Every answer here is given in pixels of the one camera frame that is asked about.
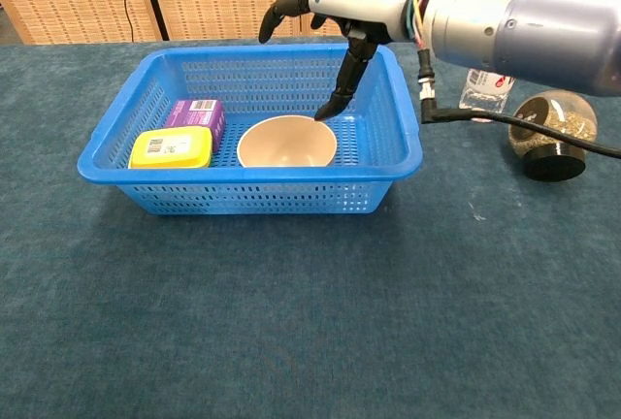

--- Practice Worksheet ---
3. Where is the clear water bottle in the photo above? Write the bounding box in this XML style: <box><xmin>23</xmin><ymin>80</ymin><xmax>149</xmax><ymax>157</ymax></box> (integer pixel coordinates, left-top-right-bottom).
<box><xmin>458</xmin><ymin>0</ymin><xmax>552</xmax><ymax>124</ymax></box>

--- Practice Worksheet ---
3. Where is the round jar with black lid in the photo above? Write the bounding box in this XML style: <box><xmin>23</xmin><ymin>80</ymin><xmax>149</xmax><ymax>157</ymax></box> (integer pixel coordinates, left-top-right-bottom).
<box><xmin>507</xmin><ymin>89</ymin><xmax>599</xmax><ymax>183</ymax></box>

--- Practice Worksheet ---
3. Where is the blue table mat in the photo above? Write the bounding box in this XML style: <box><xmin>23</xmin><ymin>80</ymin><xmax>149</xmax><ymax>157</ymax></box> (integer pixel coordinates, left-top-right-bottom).
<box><xmin>0</xmin><ymin>30</ymin><xmax>621</xmax><ymax>419</ymax></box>

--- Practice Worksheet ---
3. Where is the purple box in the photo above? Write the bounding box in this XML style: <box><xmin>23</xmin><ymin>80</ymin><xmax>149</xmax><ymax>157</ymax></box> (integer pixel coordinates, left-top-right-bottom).
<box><xmin>163</xmin><ymin>98</ymin><xmax>228</xmax><ymax>151</ymax></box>

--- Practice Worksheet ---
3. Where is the blue plastic basket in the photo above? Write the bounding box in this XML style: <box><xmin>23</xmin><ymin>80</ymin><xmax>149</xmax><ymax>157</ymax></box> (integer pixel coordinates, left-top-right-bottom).
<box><xmin>77</xmin><ymin>43</ymin><xmax>424</xmax><ymax>216</ymax></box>

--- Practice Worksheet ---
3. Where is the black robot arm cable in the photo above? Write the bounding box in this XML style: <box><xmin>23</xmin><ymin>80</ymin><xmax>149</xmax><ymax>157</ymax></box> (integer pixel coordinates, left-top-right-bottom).
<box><xmin>416</xmin><ymin>48</ymin><xmax>621</xmax><ymax>158</ymax></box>

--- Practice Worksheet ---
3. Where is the yellow-lidded green container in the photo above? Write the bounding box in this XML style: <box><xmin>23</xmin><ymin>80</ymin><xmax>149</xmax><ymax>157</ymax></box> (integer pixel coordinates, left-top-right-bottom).
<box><xmin>127</xmin><ymin>125</ymin><xmax>214</xmax><ymax>170</ymax></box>

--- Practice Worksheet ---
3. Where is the beige bowl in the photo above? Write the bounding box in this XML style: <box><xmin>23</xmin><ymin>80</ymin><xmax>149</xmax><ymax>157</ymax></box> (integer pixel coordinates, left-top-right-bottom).
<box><xmin>236</xmin><ymin>114</ymin><xmax>339</xmax><ymax>169</ymax></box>

